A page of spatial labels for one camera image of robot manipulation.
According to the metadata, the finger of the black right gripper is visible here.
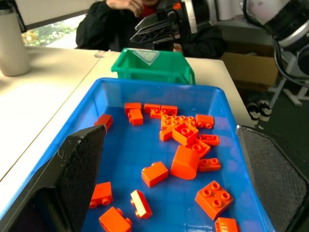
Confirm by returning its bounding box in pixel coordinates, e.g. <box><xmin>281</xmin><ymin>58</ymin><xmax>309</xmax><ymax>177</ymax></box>
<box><xmin>134</xmin><ymin>10</ymin><xmax>170</xmax><ymax>31</ymax></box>
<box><xmin>129</xmin><ymin>21</ymin><xmax>175</xmax><ymax>45</ymax></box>

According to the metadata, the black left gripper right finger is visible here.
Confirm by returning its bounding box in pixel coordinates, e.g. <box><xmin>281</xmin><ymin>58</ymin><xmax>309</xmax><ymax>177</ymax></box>
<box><xmin>236</xmin><ymin>125</ymin><xmax>309</xmax><ymax>232</ymax></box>

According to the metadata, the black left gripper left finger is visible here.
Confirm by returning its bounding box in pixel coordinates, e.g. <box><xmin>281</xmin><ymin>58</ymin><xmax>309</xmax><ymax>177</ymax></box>
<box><xmin>0</xmin><ymin>124</ymin><xmax>107</xmax><ymax>232</ymax></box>

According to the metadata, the green plastic bin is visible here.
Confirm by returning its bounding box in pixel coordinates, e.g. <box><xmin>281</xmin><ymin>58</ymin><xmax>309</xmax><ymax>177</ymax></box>
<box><xmin>111</xmin><ymin>47</ymin><xmax>196</xmax><ymax>86</ymax></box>

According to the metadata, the blue plastic bin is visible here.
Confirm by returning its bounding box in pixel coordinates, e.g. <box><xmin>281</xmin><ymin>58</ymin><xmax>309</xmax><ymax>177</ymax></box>
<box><xmin>0</xmin><ymin>77</ymin><xmax>276</xmax><ymax>232</ymax></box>

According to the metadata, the person's bare hand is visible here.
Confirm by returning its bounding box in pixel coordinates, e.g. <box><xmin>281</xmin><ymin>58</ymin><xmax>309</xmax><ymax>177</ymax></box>
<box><xmin>105</xmin><ymin>0</ymin><xmax>145</xmax><ymax>18</ymax></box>

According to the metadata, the small orange toy brick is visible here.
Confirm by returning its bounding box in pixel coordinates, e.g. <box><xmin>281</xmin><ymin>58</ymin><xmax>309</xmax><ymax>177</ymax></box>
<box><xmin>161</xmin><ymin>105</ymin><xmax>179</xmax><ymax>117</ymax></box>
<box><xmin>127</xmin><ymin>108</ymin><xmax>143</xmax><ymax>126</ymax></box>
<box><xmin>195</xmin><ymin>114</ymin><xmax>215</xmax><ymax>130</ymax></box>
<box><xmin>89</xmin><ymin>181</ymin><xmax>114</xmax><ymax>209</ymax></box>
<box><xmin>197</xmin><ymin>157</ymin><xmax>222</xmax><ymax>173</ymax></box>
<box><xmin>150</xmin><ymin>108</ymin><xmax>167</xmax><ymax>119</ymax></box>
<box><xmin>98</xmin><ymin>206</ymin><xmax>133</xmax><ymax>232</ymax></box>
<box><xmin>124</xmin><ymin>102</ymin><xmax>142</xmax><ymax>115</ymax></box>
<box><xmin>214</xmin><ymin>217</ymin><xmax>240</xmax><ymax>232</ymax></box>
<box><xmin>199</xmin><ymin>134</ymin><xmax>221</xmax><ymax>146</ymax></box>
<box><xmin>144</xmin><ymin>103</ymin><xmax>161</xmax><ymax>114</ymax></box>
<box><xmin>94</xmin><ymin>114</ymin><xmax>113</xmax><ymax>131</ymax></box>
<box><xmin>159</xmin><ymin>127</ymin><xmax>178</xmax><ymax>142</ymax></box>

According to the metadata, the person in black jacket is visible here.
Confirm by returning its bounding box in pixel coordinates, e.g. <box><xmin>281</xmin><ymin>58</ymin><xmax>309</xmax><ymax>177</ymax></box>
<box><xmin>75</xmin><ymin>0</ymin><xmax>228</xmax><ymax>59</ymax></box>

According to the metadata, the black and white shoe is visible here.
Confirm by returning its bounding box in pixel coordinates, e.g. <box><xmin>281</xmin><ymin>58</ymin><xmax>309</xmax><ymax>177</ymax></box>
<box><xmin>259</xmin><ymin>100</ymin><xmax>273</xmax><ymax>122</ymax></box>
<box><xmin>246</xmin><ymin>101</ymin><xmax>262</xmax><ymax>122</ymax></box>

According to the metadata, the square four-stud orange brick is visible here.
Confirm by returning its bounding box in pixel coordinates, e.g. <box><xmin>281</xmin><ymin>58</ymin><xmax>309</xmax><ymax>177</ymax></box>
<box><xmin>195</xmin><ymin>180</ymin><xmax>235</xmax><ymax>221</ymax></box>

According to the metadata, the orange brick with yellow face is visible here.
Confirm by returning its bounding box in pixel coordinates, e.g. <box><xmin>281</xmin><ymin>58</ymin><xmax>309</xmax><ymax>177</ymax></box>
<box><xmin>130</xmin><ymin>189</ymin><xmax>154</xmax><ymax>220</ymax></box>

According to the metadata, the brown cardboard box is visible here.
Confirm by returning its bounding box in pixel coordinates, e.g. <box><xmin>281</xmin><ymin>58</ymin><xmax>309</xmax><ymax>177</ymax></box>
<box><xmin>220</xmin><ymin>43</ymin><xmax>281</xmax><ymax>92</ymax></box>

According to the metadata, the flat orange studded plate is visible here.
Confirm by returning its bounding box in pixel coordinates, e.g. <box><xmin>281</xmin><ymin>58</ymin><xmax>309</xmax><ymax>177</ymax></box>
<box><xmin>161</xmin><ymin>114</ymin><xmax>197</xmax><ymax>131</ymax></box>

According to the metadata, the large rounded orange brick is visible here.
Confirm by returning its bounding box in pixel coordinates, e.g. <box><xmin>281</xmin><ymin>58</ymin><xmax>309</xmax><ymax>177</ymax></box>
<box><xmin>170</xmin><ymin>145</ymin><xmax>201</xmax><ymax>180</ymax></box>

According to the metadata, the orange brick with smooth side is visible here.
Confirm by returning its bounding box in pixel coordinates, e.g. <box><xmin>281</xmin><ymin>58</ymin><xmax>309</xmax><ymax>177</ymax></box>
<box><xmin>141</xmin><ymin>161</ymin><xmax>169</xmax><ymax>189</ymax></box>

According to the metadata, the hollow orange toy brick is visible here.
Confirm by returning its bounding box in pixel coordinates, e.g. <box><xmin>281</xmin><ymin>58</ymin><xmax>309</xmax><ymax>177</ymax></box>
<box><xmin>171</xmin><ymin>122</ymin><xmax>199</xmax><ymax>147</ymax></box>

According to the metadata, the white bottle with black cap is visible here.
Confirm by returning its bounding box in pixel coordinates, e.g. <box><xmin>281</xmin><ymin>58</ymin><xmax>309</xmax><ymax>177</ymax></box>
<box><xmin>0</xmin><ymin>0</ymin><xmax>31</xmax><ymax>77</ymax></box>

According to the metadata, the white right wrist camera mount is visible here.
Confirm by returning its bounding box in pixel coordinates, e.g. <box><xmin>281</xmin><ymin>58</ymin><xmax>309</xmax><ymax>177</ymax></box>
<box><xmin>182</xmin><ymin>0</ymin><xmax>199</xmax><ymax>35</ymax></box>

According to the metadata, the white metal stand frame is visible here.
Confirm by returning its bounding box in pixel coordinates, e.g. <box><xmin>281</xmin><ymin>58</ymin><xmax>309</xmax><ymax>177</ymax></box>
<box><xmin>267</xmin><ymin>51</ymin><xmax>309</xmax><ymax>107</ymax></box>

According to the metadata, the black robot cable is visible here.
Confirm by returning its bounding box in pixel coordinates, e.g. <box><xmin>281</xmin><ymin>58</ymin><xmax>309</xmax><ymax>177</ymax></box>
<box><xmin>272</xmin><ymin>36</ymin><xmax>309</xmax><ymax>88</ymax></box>

